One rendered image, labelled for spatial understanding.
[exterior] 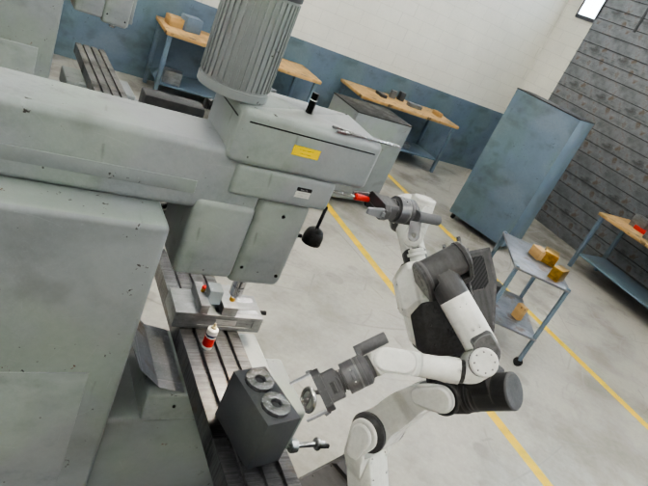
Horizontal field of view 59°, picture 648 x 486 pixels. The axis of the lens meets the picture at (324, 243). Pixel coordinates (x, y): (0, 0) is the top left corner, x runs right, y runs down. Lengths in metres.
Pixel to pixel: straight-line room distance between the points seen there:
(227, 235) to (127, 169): 0.36
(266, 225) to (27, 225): 0.67
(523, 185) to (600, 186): 2.47
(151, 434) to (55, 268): 0.84
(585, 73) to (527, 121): 3.13
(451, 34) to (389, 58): 1.17
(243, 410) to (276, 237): 0.53
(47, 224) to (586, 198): 9.12
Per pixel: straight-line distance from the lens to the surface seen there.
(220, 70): 1.55
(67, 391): 1.84
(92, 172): 1.55
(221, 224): 1.69
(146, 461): 2.29
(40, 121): 1.50
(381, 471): 2.19
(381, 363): 1.54
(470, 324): 1.60
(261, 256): 1.82
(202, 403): 1.93
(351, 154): 1.71
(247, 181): 1.64
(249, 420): 1.74
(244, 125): 1.55
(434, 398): 1.83
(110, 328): 1.70
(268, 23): 1.52
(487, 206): 7.85
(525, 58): 11.35
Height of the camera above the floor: 2.28
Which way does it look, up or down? 24 degrees down
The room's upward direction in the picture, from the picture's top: 25 degrees clockwise
